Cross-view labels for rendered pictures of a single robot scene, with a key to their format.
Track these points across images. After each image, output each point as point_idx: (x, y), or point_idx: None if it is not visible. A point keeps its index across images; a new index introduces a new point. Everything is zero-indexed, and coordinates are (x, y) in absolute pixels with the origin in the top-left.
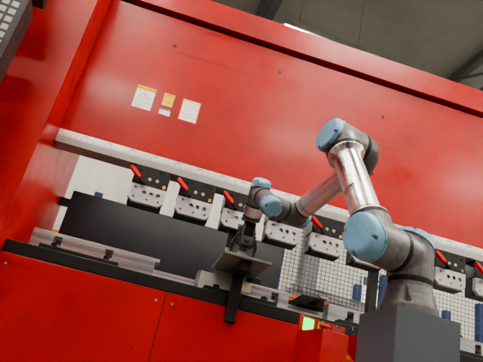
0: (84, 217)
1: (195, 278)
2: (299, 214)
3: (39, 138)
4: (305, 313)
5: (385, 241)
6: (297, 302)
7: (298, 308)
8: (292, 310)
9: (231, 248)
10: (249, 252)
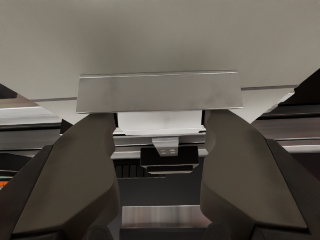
0: None
1: (199, 182)
2: None
3: None
4: (4, 146)
5: None
6: (15, 158)
7: (17, 152)
8: (29, 144)
9: (285, 169)
10: (83, 174)
